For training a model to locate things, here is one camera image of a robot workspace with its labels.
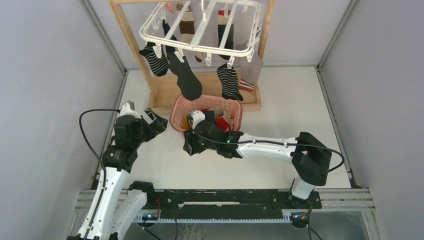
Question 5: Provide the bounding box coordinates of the grey white sock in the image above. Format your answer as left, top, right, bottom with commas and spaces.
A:
238, 52, 264, 93

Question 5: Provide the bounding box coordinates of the yellow brown striped sock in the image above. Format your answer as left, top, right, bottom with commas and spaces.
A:
181, 116, 191, 130

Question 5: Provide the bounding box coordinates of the white plastic sock hanger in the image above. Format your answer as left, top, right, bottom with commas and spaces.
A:
138, 0, 261, 68

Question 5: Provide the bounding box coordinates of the wooden hanger stand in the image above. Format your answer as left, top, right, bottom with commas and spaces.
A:
108, 0, 276, 115

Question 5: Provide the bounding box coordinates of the dark blue sock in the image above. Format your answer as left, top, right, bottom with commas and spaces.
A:
203, 110, 216, 125

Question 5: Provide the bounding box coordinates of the black mounting rail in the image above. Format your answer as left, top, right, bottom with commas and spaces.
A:
144, 189, 322, 221

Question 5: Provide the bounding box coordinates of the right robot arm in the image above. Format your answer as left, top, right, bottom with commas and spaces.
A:
183, 120, 345, 208

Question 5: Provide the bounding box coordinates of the black striped narrow sock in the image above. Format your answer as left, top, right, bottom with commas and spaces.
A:
216, 63, 244, 101

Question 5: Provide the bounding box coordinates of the black white striped sock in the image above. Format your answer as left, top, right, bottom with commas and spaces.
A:
139, 42, 169, 77

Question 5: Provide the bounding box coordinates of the pink plastic basket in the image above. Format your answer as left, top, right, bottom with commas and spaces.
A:
169, 95, 243, 134

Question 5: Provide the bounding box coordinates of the brown beige block sock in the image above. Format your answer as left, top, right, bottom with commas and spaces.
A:
176, 3, 203, 63

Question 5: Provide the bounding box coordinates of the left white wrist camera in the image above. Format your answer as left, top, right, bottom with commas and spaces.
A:
118, 100, 141, 119

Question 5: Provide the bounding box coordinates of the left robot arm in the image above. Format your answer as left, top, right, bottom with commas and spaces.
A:
67, 101, 168, 240

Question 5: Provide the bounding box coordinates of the plain red sock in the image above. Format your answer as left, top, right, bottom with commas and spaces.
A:
215, 116, 233, 132

